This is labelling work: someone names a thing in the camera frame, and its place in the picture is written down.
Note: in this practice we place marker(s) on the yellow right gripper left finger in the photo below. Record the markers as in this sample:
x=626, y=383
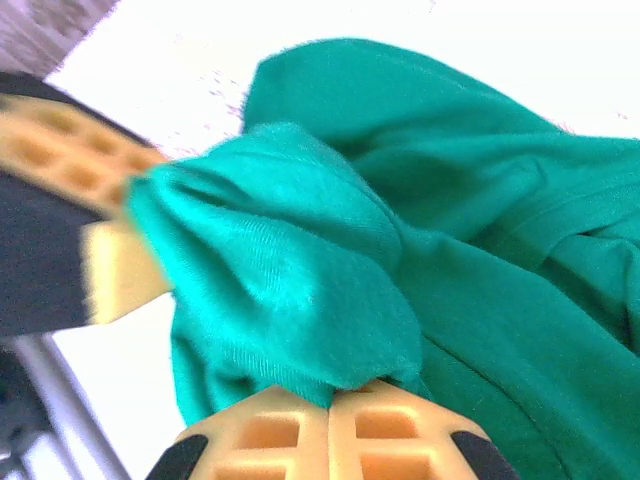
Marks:
x=270, y=440

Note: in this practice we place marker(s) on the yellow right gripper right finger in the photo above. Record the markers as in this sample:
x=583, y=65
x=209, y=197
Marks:
x=390, y=440

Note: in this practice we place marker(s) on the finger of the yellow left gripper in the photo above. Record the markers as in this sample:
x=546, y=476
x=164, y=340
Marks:
x=65, y=150
x=120, y=275

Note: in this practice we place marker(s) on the green t-shirt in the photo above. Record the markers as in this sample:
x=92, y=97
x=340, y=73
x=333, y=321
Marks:
x=400, y=225

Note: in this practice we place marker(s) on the aluminium table side rail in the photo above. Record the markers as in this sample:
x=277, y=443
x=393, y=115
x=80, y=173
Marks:
x=65, y=400

